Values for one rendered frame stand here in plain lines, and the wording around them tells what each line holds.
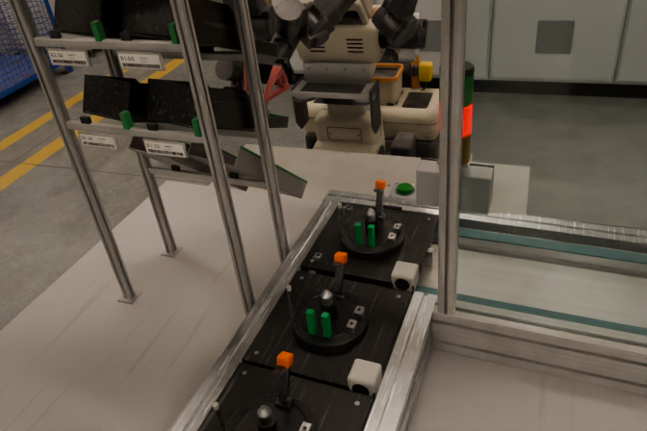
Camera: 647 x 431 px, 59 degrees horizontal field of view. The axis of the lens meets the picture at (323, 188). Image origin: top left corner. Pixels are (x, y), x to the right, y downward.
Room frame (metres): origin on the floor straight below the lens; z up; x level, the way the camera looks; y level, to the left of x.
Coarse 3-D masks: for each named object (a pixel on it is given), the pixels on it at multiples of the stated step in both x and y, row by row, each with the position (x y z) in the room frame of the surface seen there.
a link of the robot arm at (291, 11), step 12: (288, 0) 1.25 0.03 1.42; (276, 12) 1.22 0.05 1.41; (288, 12) 1.22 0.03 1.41; (300, 12) 1.22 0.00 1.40; (276, 24) 1.23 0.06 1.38; (288, 24) 1.21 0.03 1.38; (300, 24) 1.25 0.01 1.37; (288, 36) 1.23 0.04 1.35; (312, 36) 1.27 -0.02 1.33; (324, 36) 1.28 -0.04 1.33
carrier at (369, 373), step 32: (288, 288) 0.73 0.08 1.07; (320, 288) 0.84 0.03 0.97; (352, 288) 0.82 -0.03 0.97; (384, 288) 0.81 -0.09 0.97; (288, 320) 0.76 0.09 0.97; (320, 320) 0.73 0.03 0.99; (352, 320) 0.70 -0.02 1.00; (384, 320) 0.73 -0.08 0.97; (256, 352) 0.69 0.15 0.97; (320, 352) 0.67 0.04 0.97; (352, 352) 0.67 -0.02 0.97; (384, 352) 0.66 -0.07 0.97; (352, 384) 0.59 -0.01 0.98
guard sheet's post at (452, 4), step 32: (448, 0) 0.74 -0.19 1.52; (448, 32) 0.74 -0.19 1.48; (448, 64) 0.74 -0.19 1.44; (448, 96) 0.74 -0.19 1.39; (448, 128) 0.75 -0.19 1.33; (448, 160) 0.75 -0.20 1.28; (448, 192) 0.75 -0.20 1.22; (448, 224) 0.75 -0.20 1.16; (448, 256) 0.75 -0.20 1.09; (448, 288) 0.74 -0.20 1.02
